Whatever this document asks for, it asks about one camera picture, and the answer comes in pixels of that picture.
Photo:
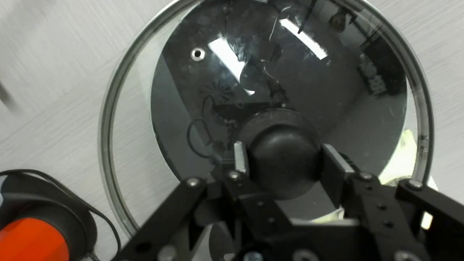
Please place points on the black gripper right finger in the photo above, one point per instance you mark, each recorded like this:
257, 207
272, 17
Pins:
335, 176

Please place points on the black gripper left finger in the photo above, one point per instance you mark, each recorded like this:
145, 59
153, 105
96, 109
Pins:
240, 157

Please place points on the glass pot lid black knob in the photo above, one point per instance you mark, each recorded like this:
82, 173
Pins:
135, 121

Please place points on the black cooking pot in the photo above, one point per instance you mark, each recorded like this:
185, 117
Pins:
338, 96

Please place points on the orange electric kettle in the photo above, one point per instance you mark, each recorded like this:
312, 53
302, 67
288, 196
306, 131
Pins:
34, 240

